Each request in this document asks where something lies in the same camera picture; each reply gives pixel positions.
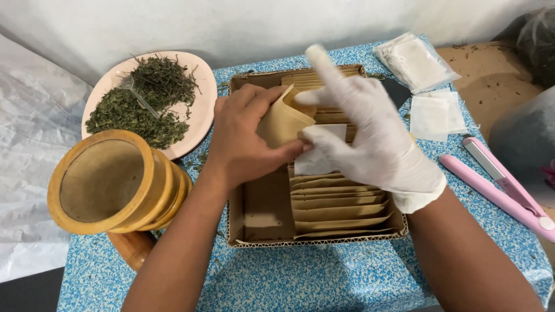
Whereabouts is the blue speckled table cover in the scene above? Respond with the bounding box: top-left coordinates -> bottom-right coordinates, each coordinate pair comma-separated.
56,35 -> 555,312

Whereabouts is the person's right hand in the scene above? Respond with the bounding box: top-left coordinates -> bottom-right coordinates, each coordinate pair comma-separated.
295,43 -> 447,214

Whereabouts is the row of brown paper sachets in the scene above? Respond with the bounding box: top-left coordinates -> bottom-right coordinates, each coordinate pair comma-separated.
281,69 -> 396,240

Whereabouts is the pile of dried herb stems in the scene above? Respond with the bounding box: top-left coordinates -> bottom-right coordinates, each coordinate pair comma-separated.
129,55 -> 202,112

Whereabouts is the person's left hand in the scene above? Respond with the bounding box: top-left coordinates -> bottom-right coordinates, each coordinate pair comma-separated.
203,83 -> 315,192

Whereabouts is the pile of crushed green leaves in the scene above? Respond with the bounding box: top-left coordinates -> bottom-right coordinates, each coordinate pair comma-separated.
85,88 -> 192,151

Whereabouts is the white plastic sheet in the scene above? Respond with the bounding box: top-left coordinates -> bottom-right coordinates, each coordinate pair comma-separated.
0,32 -> 94,285

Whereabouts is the clear bag of dried herbs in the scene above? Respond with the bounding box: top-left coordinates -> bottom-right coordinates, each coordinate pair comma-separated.
515,6 -> 555,88

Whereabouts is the empty white filter bag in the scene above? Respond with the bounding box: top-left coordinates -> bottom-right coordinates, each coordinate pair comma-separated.
409,96 -> 450,143
427,88 -> 469,134

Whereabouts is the clear plastic spoon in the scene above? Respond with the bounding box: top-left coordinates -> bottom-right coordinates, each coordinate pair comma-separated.
116,75 -> 160,120

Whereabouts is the white tea bag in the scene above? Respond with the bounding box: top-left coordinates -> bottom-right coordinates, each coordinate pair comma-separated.
294,123 -> 348,177

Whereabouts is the pink hair straightener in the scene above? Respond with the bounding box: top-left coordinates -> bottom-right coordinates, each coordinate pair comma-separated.
439,136 -> 555,244

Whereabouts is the wooden mortar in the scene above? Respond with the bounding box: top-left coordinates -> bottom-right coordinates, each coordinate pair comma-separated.
47,129 -> 194,236

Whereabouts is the shallow cardboard box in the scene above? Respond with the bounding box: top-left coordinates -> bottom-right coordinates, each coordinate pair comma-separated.
226,64 -> 409,249

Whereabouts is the grey plastic bag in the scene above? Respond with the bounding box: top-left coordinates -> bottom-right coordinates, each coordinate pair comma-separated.
489,84 -> 555,205

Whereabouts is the clear packet of filter bags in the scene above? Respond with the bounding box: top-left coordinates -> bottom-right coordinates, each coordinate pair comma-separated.
373,32 -> 463,95

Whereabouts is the pink plate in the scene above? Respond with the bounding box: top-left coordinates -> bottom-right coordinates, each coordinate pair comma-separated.
81,51 -> 218,161

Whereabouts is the flat black card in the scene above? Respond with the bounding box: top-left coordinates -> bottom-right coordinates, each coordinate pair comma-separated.
379,78 -> 413,110

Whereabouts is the brown paper envelope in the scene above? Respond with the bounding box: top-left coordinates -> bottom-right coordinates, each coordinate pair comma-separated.
256,84 -> 317,150

